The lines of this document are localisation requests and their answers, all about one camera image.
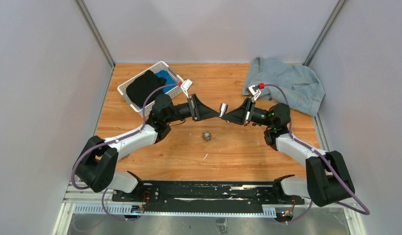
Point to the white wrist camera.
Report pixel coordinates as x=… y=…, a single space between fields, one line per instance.
x=254 y=91
x=185 y=86

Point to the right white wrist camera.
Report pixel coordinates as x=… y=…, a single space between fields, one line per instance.
x=254 y=91

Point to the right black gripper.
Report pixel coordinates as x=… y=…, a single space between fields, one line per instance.
x=243 y=114

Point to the steel threaded pipe fitting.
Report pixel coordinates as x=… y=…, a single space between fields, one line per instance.
x=207 y=136

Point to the black cloth in basket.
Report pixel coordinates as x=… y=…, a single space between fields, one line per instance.
x=142 y=87

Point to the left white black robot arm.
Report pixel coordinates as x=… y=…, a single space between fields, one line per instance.
x=96 y=166

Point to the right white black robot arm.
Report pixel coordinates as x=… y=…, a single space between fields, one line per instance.
x=327 y=178

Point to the white plastic basket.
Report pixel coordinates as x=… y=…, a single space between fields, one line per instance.
x=145 y=110

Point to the chrome water faucet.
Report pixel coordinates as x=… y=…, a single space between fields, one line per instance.
x=223 y=109

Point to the grey-blue denim garment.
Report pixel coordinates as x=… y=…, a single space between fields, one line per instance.
x=302 y=87

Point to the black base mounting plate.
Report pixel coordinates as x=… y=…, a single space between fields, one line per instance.
x=207 y=197

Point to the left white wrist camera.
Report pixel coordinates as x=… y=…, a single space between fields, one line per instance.
x=185 y=86

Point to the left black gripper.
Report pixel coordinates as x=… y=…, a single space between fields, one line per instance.
x=201 y=112

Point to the blue cloth in basket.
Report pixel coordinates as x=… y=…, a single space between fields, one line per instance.
x=166 y=79

